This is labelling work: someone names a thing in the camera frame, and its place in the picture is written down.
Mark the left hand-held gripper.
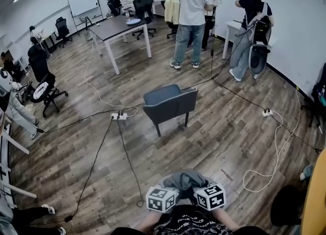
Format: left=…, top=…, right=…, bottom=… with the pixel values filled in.
left=146, top=187, right=179, bottom=214

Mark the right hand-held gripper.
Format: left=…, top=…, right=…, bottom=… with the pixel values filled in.
left=193, top=183, right=227, bottom=211

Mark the grey clothing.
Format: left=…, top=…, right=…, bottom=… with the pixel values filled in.
left=158, top=169, right=218, bottom=199

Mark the dark grey upholstered chair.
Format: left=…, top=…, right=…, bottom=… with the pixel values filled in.
left=142, top=84, right=199, bottom=137

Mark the person's right forearm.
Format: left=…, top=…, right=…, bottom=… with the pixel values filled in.
left=213, top=206, right=240, bottom=232

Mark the person's left forearm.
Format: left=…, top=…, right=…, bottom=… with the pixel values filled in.
left=133, top=209, right=167, bottom=235

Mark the white and black office chair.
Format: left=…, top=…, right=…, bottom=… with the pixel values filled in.
left=248, top=41, right=271, bottom=80

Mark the black office chair with jacket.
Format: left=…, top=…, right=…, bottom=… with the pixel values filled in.
left=27, top=44, right=69, bottom=118

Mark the black mesh office chair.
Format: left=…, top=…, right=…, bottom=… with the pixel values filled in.
left=131, top=0, right=157, bottom=41

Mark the person's black printed shirt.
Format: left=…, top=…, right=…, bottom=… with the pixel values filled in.
left=152, top=204, right=231, bottom=235

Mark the black round stool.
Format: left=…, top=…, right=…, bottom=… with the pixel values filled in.
left=269, top=185, right=310, bottom=227

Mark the yellow fabric object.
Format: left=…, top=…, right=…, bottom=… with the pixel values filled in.
left=300, top=149, right=326, bottom=235

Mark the white desk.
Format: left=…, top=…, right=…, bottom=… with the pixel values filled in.
left=222, top=20, right=247, bottom=61

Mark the dark table with white legs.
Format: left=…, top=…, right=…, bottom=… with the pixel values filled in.
left=87, top=15, right=152, bottom=76

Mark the pale yellow garment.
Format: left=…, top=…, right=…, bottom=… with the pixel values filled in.
left=164, top=0, right=182, bottom=25

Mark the white rolling whiteboard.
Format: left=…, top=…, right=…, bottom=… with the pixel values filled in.
left=67, top=0, right=104, bottom=33

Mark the black cable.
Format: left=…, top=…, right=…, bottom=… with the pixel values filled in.
left=64, top=118, right=115, bottom=223
left=210, top=5, right=322, bottom=154
left=35, top=103, right=146, bottom=134
left=116, top=119, right=145, bottom=208

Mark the white cable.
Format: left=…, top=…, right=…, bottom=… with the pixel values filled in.
left=84, top=39, right=140, bottom=118
left=242, top=86, right=303, bottom=193

